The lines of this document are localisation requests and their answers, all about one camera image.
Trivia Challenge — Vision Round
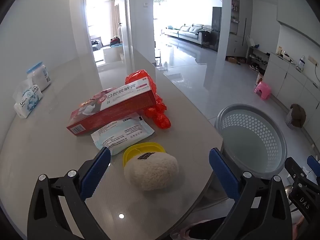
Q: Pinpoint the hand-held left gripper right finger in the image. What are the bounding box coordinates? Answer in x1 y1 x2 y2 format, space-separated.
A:
209 147 294 240

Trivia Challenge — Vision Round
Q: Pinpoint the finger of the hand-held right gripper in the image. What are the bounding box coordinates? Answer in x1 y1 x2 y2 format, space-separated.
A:
307 155 320 180
284 156 309 188

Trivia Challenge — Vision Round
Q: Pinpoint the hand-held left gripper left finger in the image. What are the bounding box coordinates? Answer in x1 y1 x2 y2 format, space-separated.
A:
27 147 112 240

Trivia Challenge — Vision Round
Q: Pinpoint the grey perforated plastic basket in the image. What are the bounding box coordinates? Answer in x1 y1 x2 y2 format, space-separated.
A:
214 104 288 180

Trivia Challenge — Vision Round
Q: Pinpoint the beige fluffy puff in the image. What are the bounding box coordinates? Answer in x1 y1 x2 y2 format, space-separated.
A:
124 152 180 192

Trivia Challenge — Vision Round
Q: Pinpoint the red toothpaste box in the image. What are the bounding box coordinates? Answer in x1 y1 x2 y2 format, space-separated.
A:
66 76 157 137

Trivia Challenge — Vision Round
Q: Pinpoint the red plastic bag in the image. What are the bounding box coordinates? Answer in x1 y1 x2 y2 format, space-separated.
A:
125 69 172 130

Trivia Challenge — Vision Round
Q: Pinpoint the white blue wet wipes packet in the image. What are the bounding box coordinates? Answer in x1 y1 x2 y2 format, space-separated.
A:
90 112 155 156

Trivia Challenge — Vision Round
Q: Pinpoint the brown bag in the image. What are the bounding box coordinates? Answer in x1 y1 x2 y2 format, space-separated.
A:
285 103 307 130

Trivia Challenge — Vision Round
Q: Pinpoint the yellow plastic lid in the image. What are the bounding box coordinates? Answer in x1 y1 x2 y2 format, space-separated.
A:
122 142 166 168

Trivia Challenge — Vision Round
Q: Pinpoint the person's leg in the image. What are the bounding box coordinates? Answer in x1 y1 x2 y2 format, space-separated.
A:
187 216 227 240

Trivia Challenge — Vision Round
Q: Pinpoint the pink slipper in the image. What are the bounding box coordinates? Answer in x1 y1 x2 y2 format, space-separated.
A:
179 227 192 239

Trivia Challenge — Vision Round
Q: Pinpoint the pink plastic stool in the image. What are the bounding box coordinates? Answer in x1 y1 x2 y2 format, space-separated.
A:
254 81 272 102

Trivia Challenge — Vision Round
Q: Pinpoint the white base cabinet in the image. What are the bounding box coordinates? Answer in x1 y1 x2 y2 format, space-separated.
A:
262 52 320 135

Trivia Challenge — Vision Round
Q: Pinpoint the white blue tissue pack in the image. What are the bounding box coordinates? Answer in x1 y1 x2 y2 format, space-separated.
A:
13 78 43 119

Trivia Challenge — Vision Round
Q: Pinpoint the shoe rack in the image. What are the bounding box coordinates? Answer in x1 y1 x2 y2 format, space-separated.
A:
246 45 272 72

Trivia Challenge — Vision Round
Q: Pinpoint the grey sofa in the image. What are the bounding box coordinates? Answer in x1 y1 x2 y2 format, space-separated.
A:
162 24 213 43

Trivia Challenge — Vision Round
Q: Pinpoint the beige curtain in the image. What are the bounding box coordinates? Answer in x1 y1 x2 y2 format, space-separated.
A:
110 0 120 43

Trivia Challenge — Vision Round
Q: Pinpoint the tall white shelf cabinet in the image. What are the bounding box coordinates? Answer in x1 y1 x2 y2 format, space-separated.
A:
226 0 253 58

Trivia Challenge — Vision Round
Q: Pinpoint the white wall cabinet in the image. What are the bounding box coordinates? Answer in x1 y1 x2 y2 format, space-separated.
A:
274 0 320 48

